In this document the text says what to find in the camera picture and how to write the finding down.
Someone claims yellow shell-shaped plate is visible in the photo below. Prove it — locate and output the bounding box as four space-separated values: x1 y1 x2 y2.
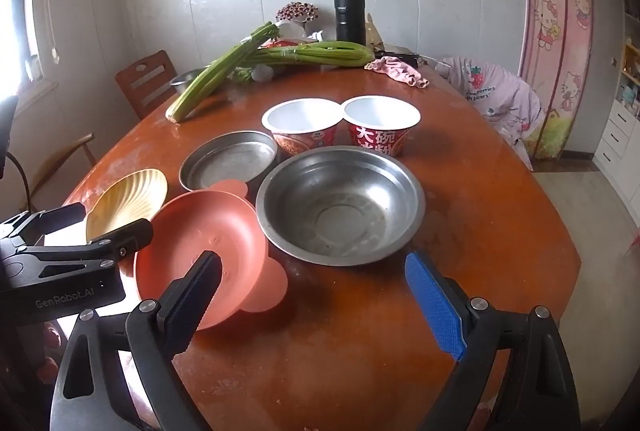
86 169 168 241

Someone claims orange plastic plate with ears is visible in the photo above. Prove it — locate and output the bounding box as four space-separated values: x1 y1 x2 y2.
134 180 288 330

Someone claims steel pan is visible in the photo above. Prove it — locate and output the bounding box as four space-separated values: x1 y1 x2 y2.
179 130 280 195

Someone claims instant noodle bowl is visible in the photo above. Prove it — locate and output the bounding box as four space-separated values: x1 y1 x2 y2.
262 97 343 156
342 95 421 157

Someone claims large steel bowl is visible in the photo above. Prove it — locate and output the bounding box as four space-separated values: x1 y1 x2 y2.
255 146 425 267

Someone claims curved-back wooden chair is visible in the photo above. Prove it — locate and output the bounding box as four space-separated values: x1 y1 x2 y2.
21 133 98 211

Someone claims brown wooden slat chair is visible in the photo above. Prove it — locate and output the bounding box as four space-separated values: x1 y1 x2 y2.
115 50 177 120

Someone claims small steel bowl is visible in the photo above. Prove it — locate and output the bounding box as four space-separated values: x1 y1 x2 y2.
169 68 204 95

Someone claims near celery bunch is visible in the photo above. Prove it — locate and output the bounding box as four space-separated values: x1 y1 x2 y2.
165 21 279 124

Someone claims celery bunch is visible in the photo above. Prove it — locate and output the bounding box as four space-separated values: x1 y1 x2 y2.
241 41 374 68
165 21 279 124

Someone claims green leafy vegetable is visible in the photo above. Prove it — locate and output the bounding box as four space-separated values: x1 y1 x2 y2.
229 68 254 84

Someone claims fruit in white foam net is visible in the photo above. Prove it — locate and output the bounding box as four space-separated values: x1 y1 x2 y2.
250 65 274 83

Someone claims white cabinet shelf unit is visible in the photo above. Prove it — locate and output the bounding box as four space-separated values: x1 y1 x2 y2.
593 13 640 225

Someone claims pink jacket on chair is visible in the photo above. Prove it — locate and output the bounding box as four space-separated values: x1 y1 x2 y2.
439 56 546 171

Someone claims far celery bunch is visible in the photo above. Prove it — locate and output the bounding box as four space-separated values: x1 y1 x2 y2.
241 41 374 68

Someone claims dried flower bouquet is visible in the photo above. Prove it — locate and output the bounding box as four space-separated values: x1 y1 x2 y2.
276 1 319 24

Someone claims hello kitty pink curtain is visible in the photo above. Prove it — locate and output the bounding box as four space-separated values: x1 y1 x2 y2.
521 0 593 160

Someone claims pink cloth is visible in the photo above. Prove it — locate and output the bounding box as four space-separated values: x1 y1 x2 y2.
364 56 430 88

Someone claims black thermos bottle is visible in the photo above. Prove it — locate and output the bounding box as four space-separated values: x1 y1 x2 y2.
334 0 366 45

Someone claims black camera cable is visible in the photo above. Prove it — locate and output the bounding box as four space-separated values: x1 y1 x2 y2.
3 150 33 214

